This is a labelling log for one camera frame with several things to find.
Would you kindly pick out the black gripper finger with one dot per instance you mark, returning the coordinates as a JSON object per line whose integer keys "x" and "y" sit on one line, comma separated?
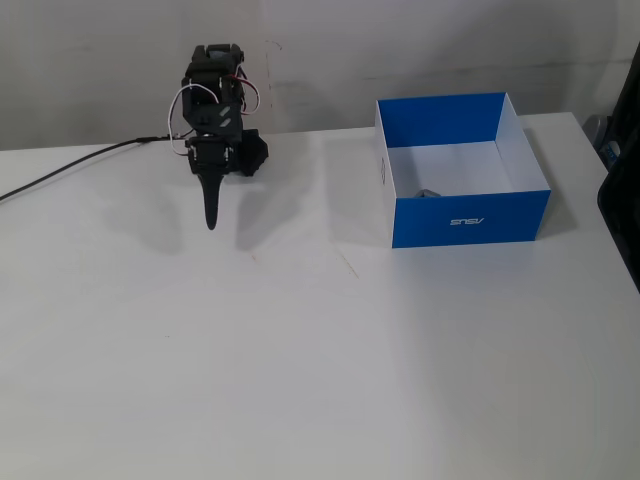
{"x": 207, "y": 195}
{"x": 217, "y": 192}

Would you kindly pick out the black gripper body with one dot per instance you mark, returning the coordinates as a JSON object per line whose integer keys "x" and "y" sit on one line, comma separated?
{"x": 210, "y": 159}

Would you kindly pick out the gray printed block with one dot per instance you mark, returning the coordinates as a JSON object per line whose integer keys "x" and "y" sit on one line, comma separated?
{"x": 427, "y": 194}

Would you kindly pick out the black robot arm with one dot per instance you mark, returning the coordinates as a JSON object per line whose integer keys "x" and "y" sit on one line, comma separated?
{"x": 212, "y": 115}

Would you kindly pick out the blue and white cardboard box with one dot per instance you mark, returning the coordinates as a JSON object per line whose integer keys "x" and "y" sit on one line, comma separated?
{"x": 465, "y": 220}

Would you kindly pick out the gray object with blue label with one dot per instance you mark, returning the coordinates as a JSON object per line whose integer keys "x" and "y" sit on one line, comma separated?
{"x": 597, "y": 127}

